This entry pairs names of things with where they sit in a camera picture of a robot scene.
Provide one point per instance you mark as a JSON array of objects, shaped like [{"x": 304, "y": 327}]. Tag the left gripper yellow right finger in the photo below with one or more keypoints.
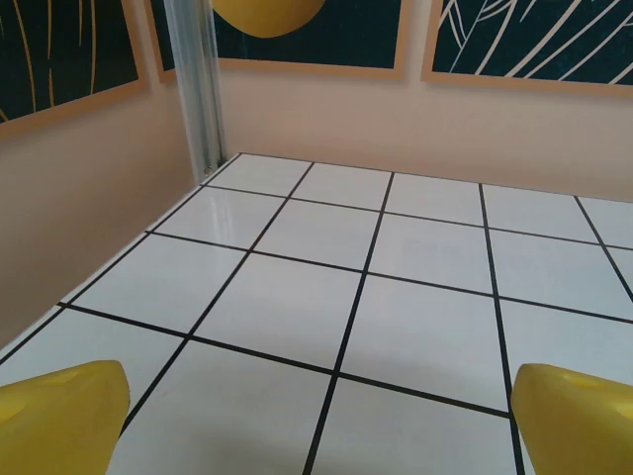
[{"x": 578, "y": 425}]

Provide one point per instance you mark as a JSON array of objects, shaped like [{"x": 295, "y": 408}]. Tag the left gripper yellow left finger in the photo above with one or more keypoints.
[{"x": 59, "y": 420}]

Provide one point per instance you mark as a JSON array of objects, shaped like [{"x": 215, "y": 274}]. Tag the wall panel with gold lines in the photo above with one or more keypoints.
[{"x": 74, "y": 49}]

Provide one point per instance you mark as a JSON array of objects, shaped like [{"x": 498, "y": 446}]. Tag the aluminium corner post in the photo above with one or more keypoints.
[{"x": 198, "y": 74}]

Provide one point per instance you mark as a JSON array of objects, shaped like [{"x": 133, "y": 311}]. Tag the wall panel with leaf outlines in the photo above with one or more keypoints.
[{"x": 494, "y": 39}]

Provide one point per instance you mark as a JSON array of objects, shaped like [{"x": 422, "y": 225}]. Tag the wall panel with golden oval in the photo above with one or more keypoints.
[{"x": 346, "y": 29}]

